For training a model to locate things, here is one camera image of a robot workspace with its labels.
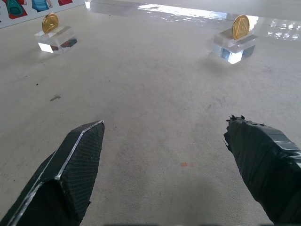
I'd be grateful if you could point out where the black right gripper ribbed left finger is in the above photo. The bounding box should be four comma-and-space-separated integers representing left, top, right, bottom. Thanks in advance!
0, 120, 105, 226

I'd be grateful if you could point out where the black right gripper taped right finger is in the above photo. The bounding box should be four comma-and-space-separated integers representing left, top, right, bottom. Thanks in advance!
223, 114, 301, 226

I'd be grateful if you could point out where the white cardboard box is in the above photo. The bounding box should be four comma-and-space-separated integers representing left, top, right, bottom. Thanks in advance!
0, 0, 86, 29

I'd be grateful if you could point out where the gold coin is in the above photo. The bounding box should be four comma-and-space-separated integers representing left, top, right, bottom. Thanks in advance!
42, 13, 59, 34
232, 14, 250, 40

